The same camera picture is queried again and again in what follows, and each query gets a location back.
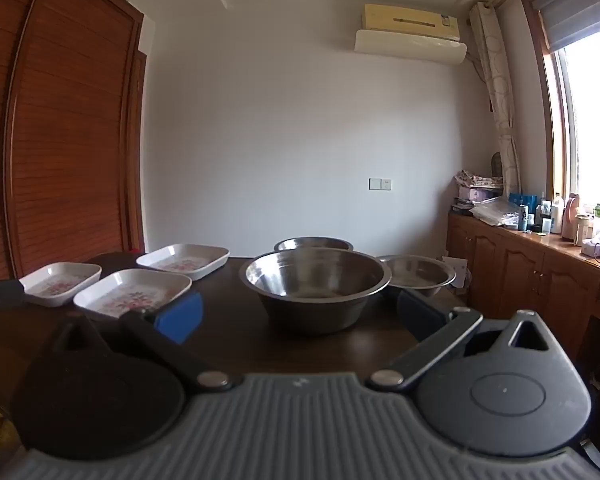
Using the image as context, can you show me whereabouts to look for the large steel bowl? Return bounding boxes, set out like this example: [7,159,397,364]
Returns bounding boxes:
[238,248,393,336]

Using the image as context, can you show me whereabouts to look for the medium steel bowl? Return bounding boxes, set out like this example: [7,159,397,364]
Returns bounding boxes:
[377,254,457,298]

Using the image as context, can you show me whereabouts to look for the clear plastic bag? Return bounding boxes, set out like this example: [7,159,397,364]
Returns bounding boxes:
[471,196,522,227]

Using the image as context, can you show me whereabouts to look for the brown wooden wardrobe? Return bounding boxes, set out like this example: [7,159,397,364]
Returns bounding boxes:
[0,0,149,285]

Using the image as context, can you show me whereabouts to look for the patterned beige curtain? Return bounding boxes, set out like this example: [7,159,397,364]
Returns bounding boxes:
[468,2,522,200]

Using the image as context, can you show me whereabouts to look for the white paper sheet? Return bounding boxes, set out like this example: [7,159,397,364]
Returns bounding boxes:
[441,255,469,289]

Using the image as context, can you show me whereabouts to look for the group of toiletry bottles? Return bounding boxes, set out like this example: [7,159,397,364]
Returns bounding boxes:
[508,191,566,235]

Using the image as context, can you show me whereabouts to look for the white air deflector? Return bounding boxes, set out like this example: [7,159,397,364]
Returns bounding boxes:
[354,28,467,66]

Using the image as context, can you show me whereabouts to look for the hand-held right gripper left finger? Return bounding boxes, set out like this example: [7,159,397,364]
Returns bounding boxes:
[45,291,244,393]

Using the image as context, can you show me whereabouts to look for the pile of newspapers and boxes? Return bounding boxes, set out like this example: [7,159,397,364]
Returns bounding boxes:
[451,169,506,215]

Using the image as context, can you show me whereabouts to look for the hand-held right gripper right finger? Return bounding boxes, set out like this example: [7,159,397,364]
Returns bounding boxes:
[367,288,577,392]

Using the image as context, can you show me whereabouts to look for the brown wooden cabinet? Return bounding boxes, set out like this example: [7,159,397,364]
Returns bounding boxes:
[446,209,600,392]

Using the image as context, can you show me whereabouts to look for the yellowed wall air conditioner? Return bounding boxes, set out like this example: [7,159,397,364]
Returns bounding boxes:
[361,3,461,42]

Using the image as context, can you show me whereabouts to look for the white floral plate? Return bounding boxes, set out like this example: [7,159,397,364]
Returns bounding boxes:
[18,261,103,308]
[73,268,193,321]
[136,243,230,281]

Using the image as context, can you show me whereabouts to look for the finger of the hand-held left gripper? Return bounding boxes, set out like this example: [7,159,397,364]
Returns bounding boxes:
[0,279,26,317]

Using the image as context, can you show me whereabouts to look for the small steel bowl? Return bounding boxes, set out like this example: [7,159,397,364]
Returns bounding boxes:
[273,236,354,253]

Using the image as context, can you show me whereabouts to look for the wood-framed window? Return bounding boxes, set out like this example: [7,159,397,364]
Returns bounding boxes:
[521,0,600,223]

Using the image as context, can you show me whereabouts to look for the pink kettle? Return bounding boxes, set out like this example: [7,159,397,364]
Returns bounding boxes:
[564,193,581,239]

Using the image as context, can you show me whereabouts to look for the white jug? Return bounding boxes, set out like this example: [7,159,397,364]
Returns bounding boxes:
[573,213,594,247]

